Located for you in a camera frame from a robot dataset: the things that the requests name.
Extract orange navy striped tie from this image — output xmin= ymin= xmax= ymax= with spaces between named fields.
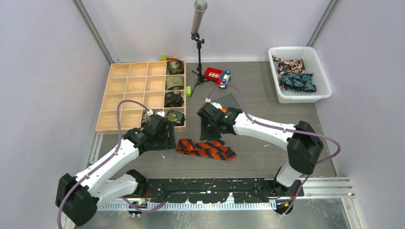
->
xmin=176 ymin=138 xmax=237 ymax=161

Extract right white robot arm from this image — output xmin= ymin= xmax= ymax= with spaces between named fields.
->
xmin=197 ymin=102 xmax=324 ymax=196

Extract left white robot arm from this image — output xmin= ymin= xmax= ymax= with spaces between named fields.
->
xmin=55 ymin=111 xmax=175 ymax=228

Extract rolled beige floral tie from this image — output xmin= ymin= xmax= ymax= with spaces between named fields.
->
xmin=141 ymin=111 xmax=151 ymax=127

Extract rolled blue gold flower tie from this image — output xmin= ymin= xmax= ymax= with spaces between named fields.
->
xmin=166 ymin=110 xmax=186 ymax=126

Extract grey lego baseplate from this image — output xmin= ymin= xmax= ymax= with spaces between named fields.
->
xmin=212 ymin=93 xmax=242 ymax=110

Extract rolled black gold tie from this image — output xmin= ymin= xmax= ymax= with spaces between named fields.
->
xmin=164 ymin=91 xmax=184 ymax=107

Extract green block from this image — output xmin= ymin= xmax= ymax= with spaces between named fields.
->
xmin=185 ymin=86 xmax=192 ymax=96

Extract red toy block car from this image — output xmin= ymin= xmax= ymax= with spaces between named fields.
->
xmin=203 ymin=67 xmax=231 ymax=89

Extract rolled olive patterned tie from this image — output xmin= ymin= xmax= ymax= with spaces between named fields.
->
xmin=166 ymin=75 xmax=184 ymax=91

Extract wooden compartment tray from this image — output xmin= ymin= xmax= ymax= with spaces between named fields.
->
xmin=96 ymin=61 xmax=187 ymax=135

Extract rolled dark tie top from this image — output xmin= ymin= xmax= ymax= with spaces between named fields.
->
xmin=167 ymin=60 xmax=184 ymax=75

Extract green and red small toys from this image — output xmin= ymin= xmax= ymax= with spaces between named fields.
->
xmin=160 ymin=55 xmax=178 ymax=61

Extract black tripod stand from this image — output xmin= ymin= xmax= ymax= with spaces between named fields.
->
xmin=190 ymin=33 xmax=209 ymax=96

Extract blue patterned tie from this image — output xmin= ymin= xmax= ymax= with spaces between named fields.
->
xmin=278 ymin=73 xmax=317 ymax=93

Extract white plastic basket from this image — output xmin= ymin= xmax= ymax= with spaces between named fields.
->
xmin=268 ymin=46 xmax=332 ymax=104

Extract pink floral dark tie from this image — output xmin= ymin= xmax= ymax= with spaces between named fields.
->
xmin=272 ymin=55 xmax=306 ymax=75

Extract grey microphone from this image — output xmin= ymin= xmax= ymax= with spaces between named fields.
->
xmin=191 ymin=0 xmax=208 ymax=36

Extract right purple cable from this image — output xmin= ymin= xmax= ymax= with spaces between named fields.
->
xmin=206 ymin=83 xmax=342 ymax=216

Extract purple cable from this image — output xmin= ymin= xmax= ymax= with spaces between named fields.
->
xmin=57 ymin=100 xmax=168 ymax=229
xmin=206 ymin=83 xmax=342 ymax=216

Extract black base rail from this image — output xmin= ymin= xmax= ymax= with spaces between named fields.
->
xmin=115 ymin=177 xmax=304 ymax=205

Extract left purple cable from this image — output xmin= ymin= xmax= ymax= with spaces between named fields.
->
xmin=57 ymin=100 xmax=168 ymax=229

